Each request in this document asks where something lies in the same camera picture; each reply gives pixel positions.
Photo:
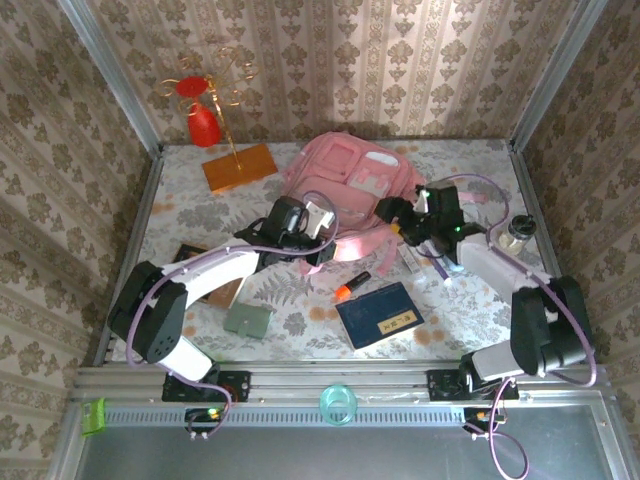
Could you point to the red drop ornament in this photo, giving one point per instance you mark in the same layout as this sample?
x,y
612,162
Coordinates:
x,y
204,130

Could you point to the red disc ornament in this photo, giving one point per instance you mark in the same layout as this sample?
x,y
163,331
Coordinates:
x,y
190,86

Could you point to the green pencil case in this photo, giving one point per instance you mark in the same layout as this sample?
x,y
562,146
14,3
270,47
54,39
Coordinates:
x,y
247,321

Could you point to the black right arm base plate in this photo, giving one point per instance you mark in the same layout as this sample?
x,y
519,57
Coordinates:
x,y
442,385

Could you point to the aluminium side rail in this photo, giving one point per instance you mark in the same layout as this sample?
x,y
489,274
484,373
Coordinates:
x,y
142,200
528,190

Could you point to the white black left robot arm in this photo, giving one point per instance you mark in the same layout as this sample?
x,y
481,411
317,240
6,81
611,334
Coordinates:
x,y
220,270

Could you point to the floral tablecloth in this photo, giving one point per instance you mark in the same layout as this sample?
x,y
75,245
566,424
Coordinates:
x,y
300,345

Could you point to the pink backpack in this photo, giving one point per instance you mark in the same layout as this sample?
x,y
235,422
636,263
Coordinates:
x,y
350,175

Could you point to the glass jar black lid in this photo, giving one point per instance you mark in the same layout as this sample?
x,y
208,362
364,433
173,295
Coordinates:
x,y
517,235

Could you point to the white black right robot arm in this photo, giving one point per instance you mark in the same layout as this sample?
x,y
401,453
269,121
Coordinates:
x,y
485,260

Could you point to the black orange highlighter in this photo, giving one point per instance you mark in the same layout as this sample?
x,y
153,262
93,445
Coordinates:
x,y
352,286

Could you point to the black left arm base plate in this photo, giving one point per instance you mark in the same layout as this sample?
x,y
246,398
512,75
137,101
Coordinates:
x,y
235,385

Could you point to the teal tape roll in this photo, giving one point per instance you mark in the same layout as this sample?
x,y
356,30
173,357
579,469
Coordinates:
x,y
325,400

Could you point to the green small box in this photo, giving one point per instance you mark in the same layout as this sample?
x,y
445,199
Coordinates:
x,y
93,417

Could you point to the white stationery package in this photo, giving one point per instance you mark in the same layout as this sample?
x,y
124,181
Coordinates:
x,y
411,260

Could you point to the brown black book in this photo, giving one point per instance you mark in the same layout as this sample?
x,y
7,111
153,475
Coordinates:
x,y
227,296

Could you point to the aluminium frame post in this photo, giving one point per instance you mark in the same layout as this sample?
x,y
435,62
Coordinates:
x,y
552,75
117,75

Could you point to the aluminium cross rail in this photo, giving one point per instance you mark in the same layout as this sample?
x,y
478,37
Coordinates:
x,y
300,382

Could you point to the blue book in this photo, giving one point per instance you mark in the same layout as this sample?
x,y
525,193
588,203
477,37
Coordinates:
x,y
380,315

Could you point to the purple pen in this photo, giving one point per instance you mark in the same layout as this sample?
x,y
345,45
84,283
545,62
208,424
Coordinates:
x,y
440,267

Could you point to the grey metal panel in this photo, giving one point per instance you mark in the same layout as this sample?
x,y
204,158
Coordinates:
x,y
325,455

